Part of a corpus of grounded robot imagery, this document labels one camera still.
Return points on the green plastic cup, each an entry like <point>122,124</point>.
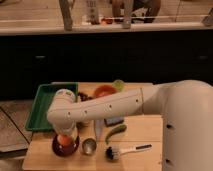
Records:
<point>118,84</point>

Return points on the orange bowl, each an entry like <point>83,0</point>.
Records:
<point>104,90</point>

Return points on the small metal cup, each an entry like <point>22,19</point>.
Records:
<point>89,146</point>

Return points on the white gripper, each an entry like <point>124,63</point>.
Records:
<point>71,131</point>

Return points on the dark purple bowl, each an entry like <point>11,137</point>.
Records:
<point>64,151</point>

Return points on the blue sponge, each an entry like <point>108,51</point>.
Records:
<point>113,121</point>

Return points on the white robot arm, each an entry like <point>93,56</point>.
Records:
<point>186,108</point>

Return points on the green chili pepper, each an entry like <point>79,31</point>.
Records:
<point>119,129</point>

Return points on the dark small object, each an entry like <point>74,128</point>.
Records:
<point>84,96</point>

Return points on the orange apple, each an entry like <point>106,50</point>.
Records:
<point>64,140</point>

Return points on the green plastic tray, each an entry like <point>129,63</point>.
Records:
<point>37,119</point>

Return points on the black dish brush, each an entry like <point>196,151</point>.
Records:
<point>114,153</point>

